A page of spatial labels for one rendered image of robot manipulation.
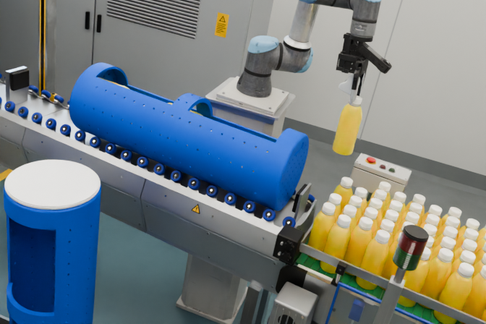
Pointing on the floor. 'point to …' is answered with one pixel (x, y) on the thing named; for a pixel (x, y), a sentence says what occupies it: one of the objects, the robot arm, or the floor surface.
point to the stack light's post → (389, 301)
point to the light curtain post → (47, 24)
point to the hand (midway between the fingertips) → (356, 98)
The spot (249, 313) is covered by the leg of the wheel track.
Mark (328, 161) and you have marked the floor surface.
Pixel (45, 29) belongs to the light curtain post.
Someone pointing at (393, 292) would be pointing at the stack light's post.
